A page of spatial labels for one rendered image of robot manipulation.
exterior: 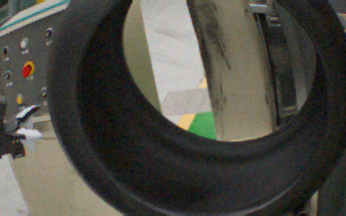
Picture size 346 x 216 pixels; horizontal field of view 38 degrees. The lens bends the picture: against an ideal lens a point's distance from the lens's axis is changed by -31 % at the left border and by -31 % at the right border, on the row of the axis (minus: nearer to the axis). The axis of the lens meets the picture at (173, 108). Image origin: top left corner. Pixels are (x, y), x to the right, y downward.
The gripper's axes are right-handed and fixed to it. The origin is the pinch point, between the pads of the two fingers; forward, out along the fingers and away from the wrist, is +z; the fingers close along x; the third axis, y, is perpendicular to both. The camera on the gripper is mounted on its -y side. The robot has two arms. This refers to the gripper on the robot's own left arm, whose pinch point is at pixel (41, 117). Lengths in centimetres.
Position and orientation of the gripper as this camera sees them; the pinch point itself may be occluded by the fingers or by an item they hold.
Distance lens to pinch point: 140.9
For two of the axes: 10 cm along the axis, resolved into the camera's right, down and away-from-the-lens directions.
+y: 1.6, 8.7, 4.7
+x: 2.3, 4.3, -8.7
